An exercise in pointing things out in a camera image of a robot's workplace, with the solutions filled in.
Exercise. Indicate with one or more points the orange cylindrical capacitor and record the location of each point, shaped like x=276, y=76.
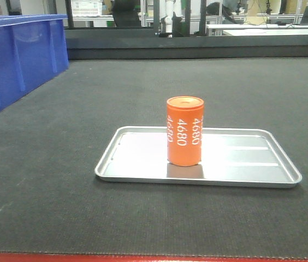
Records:
x=184, y=130

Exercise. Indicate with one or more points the blue bin on conveyor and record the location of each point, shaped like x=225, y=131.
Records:
x=32, y=52

